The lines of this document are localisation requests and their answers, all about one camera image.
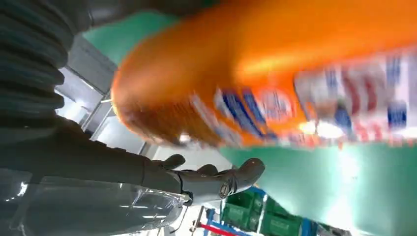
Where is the clear plastic cover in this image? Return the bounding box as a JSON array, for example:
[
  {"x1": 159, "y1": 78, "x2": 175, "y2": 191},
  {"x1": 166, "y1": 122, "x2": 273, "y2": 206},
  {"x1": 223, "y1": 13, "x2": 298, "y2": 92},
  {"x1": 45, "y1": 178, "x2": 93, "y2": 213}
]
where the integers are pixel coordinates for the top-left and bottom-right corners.
[{"x1": 0, "y1": 169, "x2": 192, "y2": 236}]

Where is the green plastic crate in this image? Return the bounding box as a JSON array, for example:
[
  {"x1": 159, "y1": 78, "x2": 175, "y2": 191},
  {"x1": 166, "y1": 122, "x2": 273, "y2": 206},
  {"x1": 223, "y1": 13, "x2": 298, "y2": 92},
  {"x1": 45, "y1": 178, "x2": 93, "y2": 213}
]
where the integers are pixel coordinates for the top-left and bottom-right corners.
[
  {"x1": 260, "y1": 197, "x2": 306, "y2": 236},
  {"x1": 221, "y1": 190, "x2": 265, "y2": 233}
]

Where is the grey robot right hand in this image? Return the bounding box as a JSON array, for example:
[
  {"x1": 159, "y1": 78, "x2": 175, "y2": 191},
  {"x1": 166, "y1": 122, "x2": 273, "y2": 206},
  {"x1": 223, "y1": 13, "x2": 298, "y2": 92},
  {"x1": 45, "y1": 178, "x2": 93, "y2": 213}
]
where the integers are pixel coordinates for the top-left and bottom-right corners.
[{"x1": 0, "y1": 117, "x2": 266, "y2": 207}]

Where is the red strip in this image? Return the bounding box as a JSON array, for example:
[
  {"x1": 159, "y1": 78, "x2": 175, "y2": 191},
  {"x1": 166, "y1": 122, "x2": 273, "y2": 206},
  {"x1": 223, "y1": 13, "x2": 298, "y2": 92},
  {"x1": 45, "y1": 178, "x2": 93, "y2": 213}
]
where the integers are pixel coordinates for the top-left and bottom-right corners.
[{"x1": 198, "y1": 223, "x2": 239, "y2": 236}]

